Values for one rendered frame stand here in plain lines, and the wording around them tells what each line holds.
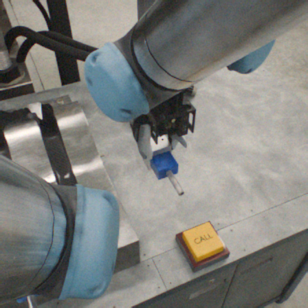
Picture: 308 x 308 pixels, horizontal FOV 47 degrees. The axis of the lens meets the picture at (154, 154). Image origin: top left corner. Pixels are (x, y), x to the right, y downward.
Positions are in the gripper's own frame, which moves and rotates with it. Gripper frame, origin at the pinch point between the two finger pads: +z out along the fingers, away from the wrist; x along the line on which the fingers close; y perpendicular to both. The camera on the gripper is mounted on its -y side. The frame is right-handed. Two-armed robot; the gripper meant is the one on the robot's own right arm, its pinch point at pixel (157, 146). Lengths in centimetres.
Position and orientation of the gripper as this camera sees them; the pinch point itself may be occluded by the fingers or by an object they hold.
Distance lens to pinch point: 70.6
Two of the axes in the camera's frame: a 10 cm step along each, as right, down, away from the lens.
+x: 9.1, -3.0, 2.8
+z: 0.0, 6.8, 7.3
